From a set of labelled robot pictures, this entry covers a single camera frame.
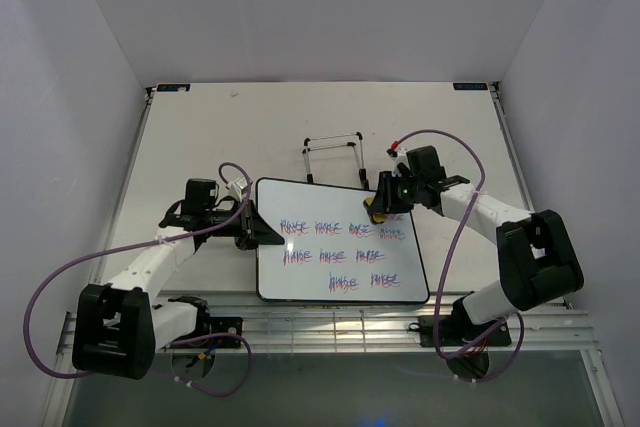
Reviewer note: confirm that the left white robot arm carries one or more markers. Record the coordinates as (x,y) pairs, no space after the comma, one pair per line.
(120,325)

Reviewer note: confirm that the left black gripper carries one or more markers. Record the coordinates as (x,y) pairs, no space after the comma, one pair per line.
(253,230)

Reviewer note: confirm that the left blue table label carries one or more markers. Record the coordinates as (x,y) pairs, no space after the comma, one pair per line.
(173,87)

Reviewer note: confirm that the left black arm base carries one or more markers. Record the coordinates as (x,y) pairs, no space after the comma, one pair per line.
(221,333)

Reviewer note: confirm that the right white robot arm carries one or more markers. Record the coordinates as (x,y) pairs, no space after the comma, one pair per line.
(536,259)

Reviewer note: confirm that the yellow bone-shaped eraser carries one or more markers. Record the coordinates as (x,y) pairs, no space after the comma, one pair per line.
(375,218)

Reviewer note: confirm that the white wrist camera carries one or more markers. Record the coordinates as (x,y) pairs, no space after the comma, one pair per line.
(239,190)
(398,155)

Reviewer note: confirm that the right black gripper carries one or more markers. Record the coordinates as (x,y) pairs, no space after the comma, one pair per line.
(384,201)

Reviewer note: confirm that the blue table label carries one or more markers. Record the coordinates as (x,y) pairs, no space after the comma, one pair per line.
(173,87)
(470,86)

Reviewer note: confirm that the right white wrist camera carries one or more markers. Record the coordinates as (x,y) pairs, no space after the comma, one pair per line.
(398,155)

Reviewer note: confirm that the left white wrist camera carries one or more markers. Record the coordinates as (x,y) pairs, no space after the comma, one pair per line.
(239,190)

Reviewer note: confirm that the right blue table label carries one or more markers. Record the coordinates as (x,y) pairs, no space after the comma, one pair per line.
(470,86)

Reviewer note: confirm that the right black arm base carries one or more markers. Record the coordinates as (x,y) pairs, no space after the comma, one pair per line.
(451,335)

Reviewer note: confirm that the metal wire board stand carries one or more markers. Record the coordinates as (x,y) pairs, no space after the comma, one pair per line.
(336,147)

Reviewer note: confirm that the white whiteboard black frame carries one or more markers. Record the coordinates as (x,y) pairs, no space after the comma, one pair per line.
(332,252)

